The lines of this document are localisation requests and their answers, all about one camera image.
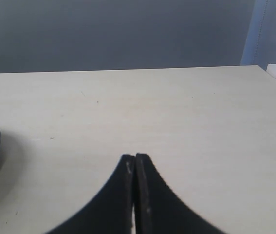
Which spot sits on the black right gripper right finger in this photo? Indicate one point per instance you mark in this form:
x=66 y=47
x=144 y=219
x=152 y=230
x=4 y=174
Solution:
x=158 y=210

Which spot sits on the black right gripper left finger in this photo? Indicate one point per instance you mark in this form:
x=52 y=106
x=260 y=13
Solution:
x=110 y=210

